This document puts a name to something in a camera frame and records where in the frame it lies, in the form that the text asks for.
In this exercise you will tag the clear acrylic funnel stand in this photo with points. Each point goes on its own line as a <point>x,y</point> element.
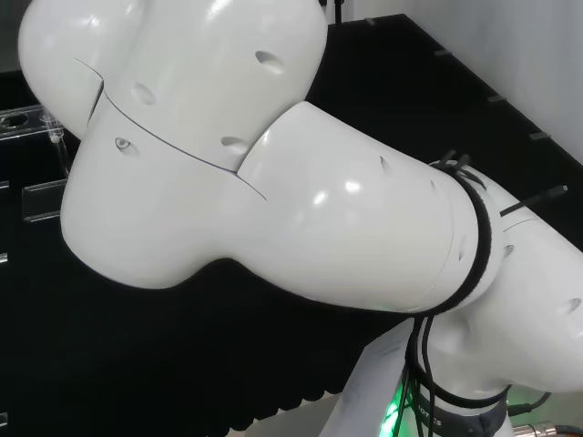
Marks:
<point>38,200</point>

